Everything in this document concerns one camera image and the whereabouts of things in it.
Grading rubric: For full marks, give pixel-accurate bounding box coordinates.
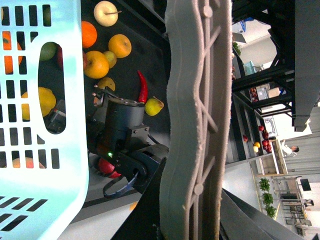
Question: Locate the green lime upper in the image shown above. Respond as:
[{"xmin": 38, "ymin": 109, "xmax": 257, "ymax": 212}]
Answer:
[{"xmin": 39, "ymin": 42, "xmax": 58, "ymax": 62}]

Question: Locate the red apple front right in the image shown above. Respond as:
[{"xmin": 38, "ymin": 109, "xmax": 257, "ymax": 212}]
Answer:
[{"xmin": 98, "ymin": 158, "xmax": 122, "ymax": 179}]

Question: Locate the cream pear with stem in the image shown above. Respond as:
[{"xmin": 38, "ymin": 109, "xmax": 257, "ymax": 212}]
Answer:
[{"xmin": 93, "ymin": 0, "xmax": 122, "ymax": 27}]

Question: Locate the golden round pear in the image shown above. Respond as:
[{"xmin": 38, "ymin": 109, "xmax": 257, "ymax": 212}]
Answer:
[{"xmin": 108, "ymin": 34, "xmax": 132, "ymax": 59}]

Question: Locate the yellow green pear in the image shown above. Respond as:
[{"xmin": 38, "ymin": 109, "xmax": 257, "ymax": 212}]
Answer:
[{"xmin": 145, "ymin": 96, "xmax": 165, "ymax": 117}]

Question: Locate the grey basket handle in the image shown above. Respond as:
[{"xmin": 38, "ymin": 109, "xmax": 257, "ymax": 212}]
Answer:
[{"xmin": 159, "ymin": 0, "xmax": 232, "ymax": 240}]

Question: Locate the light teal shopping basket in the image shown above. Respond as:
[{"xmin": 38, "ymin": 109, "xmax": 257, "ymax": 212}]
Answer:
[{"xmin": 0, "ymin": 0, "xmax": 89, "ymax": 240}]

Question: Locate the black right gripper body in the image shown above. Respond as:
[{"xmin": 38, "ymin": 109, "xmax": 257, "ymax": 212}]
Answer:
[{"xmin": 86, "ymin": 85, "xmax": 150, "ymax": 155}]

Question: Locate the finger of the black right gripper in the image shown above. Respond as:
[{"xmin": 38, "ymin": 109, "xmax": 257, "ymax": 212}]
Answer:
[{"xmin": 46, "ymin": 99, "xmax": 66, "ymax": 133}]

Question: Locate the red apple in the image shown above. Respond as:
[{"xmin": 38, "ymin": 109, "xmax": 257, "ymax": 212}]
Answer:
[
  {"xmin": 56, "ymin": 45, "xmax": 88, "ymax": 70},
  {"xmin": 98, "ymin": 158, "xmax": 122, "ymax": 179}
]

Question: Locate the brown kiwi upper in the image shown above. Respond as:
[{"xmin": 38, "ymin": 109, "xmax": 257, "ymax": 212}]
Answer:
[{"xmin": 103, "ymin": 50, "xmax": 117, "ymax": 69}]

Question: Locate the brown kiwi lower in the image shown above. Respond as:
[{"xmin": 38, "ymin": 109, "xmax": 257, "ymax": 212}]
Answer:
[{"xmin": 97, "ymin": 77, "xmax": 116, "ymax": 91}]

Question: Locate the red chili pepper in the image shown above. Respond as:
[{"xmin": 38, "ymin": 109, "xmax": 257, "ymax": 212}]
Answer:
[{"xmin": 137, "ymin": 70, "xmax": 148, "ymax": 104}]

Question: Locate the yellow orange apple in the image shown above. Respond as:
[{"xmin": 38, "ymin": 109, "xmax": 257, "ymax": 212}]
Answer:
[{"xmin": 83, "ymin": 50, "xmax": 110, "ymax": 79}]

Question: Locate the brown kiwi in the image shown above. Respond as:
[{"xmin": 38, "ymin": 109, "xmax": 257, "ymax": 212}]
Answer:
[
  {"xmin": 97, "ymin": 77, "xmax": 116, "ymax": 91},
  {"xmin": 103, "ymin": 50, "xmax": 117, "ymax": 69}
]

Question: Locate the small orange tangerine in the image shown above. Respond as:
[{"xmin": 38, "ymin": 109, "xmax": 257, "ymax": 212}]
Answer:
[{"xmin": 81, "ymin": 21, "xmax": 98, "ymax": 49}]

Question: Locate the big round orange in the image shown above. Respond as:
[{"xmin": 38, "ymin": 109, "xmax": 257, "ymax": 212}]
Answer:
[{"xmin": 1, "ymin": 31, "xmax": 24, "ymax": 75}]

